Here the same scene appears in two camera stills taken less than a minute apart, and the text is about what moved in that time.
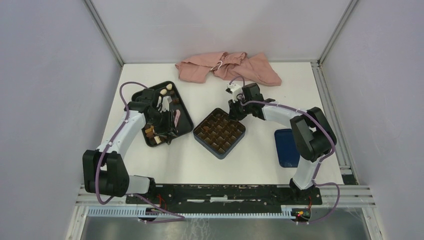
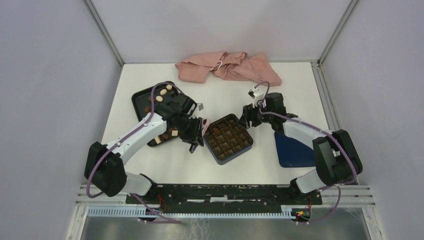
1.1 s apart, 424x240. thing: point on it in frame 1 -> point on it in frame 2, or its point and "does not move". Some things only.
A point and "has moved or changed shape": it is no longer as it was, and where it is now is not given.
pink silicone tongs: (177, 117) has moved or changed shape
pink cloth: (238, 66) does not move
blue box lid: (287, 149) does not move
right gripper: (234, 114) -> (248, 114)
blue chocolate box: (219, 133) has moved or changed shape
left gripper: (169, 129) -> (195, 137)
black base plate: (225, 198) does not move
